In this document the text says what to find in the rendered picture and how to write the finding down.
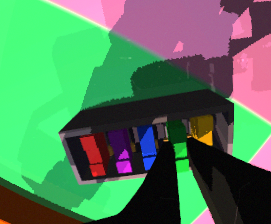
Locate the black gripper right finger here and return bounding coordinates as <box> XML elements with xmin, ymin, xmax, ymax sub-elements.
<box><xmin>186</xmin><ymin>137</ymin><xmax>271</xmax><ymax>224</ymax></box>

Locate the blue fuse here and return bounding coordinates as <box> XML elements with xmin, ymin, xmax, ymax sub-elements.
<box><xmin>138</xmin><ymin>124</ymin><xmax>158</xmax><ymax>169</ymax></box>

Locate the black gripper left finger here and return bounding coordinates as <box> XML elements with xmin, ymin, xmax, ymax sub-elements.
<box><xmin>84</xmin><ymin>141</ymin><xmax>182</xmax><ymax>224</ymax></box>

